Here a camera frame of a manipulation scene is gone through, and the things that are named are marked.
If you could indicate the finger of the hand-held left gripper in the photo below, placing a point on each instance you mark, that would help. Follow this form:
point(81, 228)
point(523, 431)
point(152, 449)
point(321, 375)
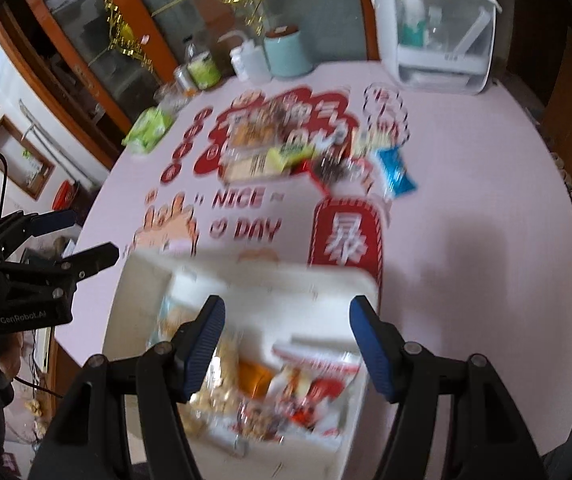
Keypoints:
point(51, 220)
point(91, 260)

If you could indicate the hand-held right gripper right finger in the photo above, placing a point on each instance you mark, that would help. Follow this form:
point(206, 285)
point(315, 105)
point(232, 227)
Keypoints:
point(373, 350)

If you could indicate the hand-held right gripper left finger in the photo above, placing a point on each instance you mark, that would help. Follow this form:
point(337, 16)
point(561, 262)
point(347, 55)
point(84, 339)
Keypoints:
point(206, 345)

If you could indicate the twisted cracker clear packet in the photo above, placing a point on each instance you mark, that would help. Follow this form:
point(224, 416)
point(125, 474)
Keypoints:
point(218, 375)

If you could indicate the white red snack packet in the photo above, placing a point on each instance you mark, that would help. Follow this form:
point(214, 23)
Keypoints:
point(316, 385)

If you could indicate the white plastic tray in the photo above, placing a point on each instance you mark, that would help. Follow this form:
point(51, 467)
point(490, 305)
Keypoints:
point(291, 310)

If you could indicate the blue snack packet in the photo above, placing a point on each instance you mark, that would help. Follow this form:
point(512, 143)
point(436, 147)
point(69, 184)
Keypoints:
point(396, 170)

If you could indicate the tan bar packet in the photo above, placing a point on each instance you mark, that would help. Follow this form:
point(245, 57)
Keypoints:
point(253, 166)

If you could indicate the brown snack packet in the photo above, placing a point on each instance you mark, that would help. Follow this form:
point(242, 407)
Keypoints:
point(333, 167)

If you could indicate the bread bun clear packet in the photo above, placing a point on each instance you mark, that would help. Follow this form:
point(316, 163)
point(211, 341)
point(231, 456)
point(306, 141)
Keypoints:
point(251, 132)

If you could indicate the green snack packet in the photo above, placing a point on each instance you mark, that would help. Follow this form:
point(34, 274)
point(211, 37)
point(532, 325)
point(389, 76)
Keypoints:
point(293, 155)

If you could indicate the yellow striped snack packet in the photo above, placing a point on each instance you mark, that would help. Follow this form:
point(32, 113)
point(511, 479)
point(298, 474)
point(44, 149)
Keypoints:
point(373, 137)

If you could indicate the dark nut snack packet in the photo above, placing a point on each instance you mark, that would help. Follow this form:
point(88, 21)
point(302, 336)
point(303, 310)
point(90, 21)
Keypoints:
point(278, 110)

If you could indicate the long metal rod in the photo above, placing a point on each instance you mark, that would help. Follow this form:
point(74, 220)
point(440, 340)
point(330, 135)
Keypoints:
point(46, 130)

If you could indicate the green tissue pack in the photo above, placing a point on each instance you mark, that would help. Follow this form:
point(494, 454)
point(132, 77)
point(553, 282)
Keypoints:
point(148, 127)

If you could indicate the clear glass cup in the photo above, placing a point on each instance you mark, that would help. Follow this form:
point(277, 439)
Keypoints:
point(171, 97)

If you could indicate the wooden framed glass door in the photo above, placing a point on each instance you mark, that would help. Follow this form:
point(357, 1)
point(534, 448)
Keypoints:
point(81, 35)
point(316, 10)

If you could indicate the metal can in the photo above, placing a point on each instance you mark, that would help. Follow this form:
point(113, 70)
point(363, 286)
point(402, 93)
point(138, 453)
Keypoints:
point(184, 77)

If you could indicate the small gold door ornament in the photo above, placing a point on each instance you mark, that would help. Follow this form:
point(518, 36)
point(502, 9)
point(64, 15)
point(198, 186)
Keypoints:
point(126, 30)

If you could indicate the green label glass bottle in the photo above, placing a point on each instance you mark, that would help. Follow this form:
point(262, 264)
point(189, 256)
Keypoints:
point(201, 67)

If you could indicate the translucent squeeze bottle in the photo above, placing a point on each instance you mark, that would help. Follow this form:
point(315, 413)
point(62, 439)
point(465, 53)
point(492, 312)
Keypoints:
point(256, 62)

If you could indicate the teal canister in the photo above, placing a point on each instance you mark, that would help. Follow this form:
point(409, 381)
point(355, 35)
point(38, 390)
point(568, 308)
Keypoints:
point(288, 52)

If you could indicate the white storage box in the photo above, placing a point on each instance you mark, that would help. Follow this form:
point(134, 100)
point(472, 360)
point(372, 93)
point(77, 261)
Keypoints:
point(386, 25)

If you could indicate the small clear bottle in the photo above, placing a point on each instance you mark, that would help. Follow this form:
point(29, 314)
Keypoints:
point(438, 27)

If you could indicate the teal liquid bottle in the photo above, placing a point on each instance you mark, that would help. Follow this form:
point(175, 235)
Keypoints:
point(413, 20)

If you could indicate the wooden picture frame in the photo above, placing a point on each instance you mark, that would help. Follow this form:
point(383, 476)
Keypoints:
point(23, 155)

